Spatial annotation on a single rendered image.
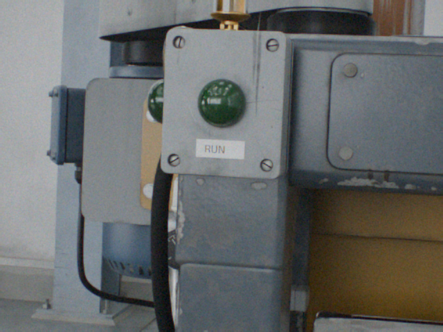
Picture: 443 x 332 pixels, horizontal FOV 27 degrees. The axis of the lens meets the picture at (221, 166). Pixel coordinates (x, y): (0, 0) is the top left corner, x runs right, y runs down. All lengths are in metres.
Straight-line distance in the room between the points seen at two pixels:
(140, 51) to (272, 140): 0.54
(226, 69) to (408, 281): 0.40
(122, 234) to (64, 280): 4.67
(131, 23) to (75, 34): 4.65
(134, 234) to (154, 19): 0.26
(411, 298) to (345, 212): 0.12
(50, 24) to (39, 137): 0.75
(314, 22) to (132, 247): 0.44
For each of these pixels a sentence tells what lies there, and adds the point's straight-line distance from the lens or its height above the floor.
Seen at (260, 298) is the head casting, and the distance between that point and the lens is 0.62.
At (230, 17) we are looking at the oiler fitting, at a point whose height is 1.35.
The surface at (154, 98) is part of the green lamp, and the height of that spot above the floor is 1.29.
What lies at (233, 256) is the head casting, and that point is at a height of 1.18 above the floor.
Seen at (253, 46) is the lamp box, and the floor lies 1.32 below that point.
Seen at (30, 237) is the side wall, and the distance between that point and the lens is 6.27.
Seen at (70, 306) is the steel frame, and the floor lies 0.08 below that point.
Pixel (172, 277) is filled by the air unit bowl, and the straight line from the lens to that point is 0.85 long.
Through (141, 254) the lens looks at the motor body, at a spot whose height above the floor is 1.11.
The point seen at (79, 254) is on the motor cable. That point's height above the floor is 1.10.
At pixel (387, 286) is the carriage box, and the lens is 0.91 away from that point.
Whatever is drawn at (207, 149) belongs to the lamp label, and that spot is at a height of 1.26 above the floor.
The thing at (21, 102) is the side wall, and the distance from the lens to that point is 6.25.
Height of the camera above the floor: 1.28
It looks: 3 degrees down
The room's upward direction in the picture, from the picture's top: 3 degrees clockwise
